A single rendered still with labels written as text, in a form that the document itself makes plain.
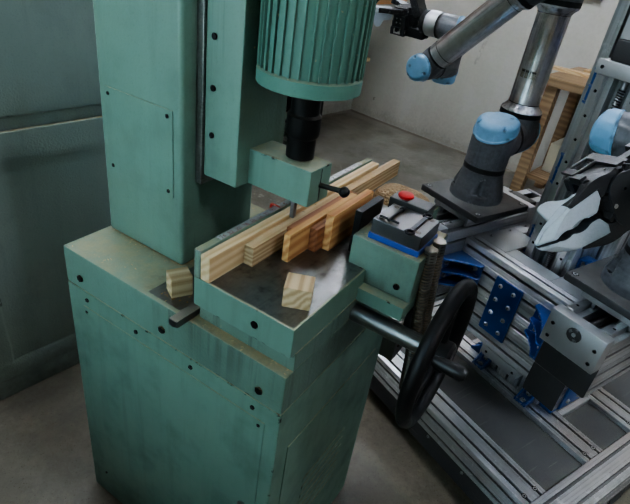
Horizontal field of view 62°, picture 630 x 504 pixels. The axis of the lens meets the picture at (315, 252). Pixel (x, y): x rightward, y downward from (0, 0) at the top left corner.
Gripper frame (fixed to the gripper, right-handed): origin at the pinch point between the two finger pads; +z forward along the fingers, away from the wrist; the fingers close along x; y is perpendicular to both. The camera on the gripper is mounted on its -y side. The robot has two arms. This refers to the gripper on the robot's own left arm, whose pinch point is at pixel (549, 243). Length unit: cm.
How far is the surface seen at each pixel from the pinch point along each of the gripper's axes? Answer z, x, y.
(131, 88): 36, 39, 52
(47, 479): 119, -37, 84
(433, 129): -132, -96, 362
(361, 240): 15.0, -1.9, 34.2
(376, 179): 0, -5, 66
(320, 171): 15.3, 12.4, 36.6
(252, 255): 33.1, 6.2, 34.7
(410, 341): 17.1, -20.1, 25.6
